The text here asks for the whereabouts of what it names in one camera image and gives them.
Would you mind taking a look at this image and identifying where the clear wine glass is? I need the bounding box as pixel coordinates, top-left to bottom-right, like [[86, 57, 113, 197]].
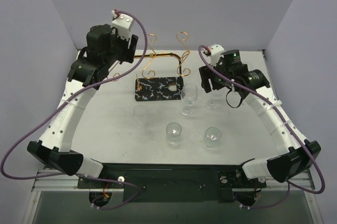
[[205, 90, 222, 110], [180, 83, 198, 116]]

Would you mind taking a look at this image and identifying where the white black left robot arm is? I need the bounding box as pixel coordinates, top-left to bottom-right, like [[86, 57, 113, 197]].
[[27, 23, 138, 188]]

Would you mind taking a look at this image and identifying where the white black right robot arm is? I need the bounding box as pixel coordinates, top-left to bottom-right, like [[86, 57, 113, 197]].
[[199, 44, 321, 187]]

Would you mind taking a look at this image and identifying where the gold wine glass rack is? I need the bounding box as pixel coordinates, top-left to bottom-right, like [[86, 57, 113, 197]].
[[134, 32, 191, 102]]

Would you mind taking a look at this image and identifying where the short clear glass right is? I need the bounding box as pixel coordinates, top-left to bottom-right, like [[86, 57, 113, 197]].
[[203, 127, 222, 149]]

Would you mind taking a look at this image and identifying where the short clear glass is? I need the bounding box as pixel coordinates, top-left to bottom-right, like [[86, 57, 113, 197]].
[[203, 127, 222, 149], [166, 122, 182, 145]]

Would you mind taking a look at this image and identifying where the short clear glass left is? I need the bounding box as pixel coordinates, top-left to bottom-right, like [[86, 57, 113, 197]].
[[166, 122, 182, 145]]

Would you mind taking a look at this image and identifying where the clear champagne flute left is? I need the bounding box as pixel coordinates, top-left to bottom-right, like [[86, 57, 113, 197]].
[[133, 105, 150, 134]]

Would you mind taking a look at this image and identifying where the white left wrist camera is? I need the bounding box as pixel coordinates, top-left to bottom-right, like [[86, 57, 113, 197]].
[[110, 10, 134, 40]]

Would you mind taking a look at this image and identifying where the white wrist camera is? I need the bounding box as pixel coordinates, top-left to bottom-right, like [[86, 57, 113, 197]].
[[205, 44, 225, 66], [110, 10, 134, 40]]

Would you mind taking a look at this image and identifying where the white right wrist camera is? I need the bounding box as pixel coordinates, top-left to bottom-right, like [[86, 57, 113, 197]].
[[205, 44, 225, 66]]

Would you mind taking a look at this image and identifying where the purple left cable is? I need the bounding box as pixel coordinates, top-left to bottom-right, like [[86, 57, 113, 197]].
[[0, 9, 148, 210]]

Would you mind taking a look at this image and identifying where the purple cable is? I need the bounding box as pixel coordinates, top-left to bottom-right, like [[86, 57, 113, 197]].
[[0, 9, 148, 210], [198, 44, 326, 208]]

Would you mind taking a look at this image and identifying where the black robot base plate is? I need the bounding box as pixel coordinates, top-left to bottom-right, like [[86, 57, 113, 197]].
[[77, 163, 266, 203]]

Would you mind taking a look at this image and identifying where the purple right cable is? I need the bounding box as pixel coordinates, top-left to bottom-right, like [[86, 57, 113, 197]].
[[198, 44, 326, 208]]

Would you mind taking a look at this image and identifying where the aluminium table frame rail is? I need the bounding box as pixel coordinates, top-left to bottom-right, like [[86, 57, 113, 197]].
[[32, 169, 78, 192]]

